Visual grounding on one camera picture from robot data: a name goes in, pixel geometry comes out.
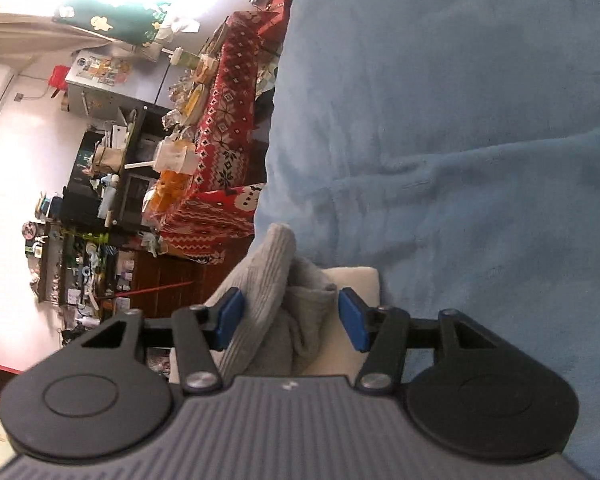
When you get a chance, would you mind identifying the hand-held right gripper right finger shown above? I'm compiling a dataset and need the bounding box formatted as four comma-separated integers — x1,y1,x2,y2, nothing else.
337,287,498,395

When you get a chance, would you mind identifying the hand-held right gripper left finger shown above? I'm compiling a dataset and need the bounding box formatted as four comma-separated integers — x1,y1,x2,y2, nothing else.
82,287,246,395

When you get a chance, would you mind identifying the grey knit top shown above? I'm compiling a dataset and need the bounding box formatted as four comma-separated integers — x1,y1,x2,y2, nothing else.
212,222,338,378

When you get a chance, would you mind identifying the folded cream towel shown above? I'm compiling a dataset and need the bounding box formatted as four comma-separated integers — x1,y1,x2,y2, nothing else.
167,265,381,386

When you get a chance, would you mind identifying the red rod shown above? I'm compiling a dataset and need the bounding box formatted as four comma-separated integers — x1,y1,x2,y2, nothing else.
97,280,193,302

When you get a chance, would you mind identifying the bag of oranges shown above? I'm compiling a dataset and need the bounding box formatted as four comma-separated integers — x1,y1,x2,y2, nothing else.
142,170,196,216

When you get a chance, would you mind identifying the white cup with straw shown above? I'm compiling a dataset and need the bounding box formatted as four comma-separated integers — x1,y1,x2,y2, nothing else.
125,137,201,173

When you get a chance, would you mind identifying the wooden shelf with trinkets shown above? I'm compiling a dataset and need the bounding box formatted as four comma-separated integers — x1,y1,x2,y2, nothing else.
22,190,146,311

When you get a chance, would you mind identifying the red patterned tablecloth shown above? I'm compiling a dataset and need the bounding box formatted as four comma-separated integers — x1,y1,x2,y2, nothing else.
155,10,286,266

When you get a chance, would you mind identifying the black cluttered shelf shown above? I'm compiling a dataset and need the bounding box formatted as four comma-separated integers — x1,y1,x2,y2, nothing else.
60,105,176,231

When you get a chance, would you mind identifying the blue fleece blanket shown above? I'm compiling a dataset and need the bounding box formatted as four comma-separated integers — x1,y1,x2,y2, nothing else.
252,0,600,480

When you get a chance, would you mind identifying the yellow food bowl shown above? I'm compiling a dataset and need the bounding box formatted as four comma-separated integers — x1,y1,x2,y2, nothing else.
180,85,207,121

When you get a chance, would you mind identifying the grey refrigerator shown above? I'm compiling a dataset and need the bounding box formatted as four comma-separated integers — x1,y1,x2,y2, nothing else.
62,50,181,116

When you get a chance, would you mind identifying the green drink cup with straw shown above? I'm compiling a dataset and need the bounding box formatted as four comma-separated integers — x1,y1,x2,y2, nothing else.
162,46,201,68

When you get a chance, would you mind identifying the white tied cloth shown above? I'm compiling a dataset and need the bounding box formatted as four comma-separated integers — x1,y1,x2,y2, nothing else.
157,15,201,43

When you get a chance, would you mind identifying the red gift box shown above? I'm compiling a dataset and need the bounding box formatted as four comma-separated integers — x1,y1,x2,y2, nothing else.
252,0,286,56

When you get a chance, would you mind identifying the green printed curtain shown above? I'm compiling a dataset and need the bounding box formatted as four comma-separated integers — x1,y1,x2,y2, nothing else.
52,0,173,46

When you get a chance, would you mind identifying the red wall decoration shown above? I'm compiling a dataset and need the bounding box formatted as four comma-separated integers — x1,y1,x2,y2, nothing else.
47,65,71,98

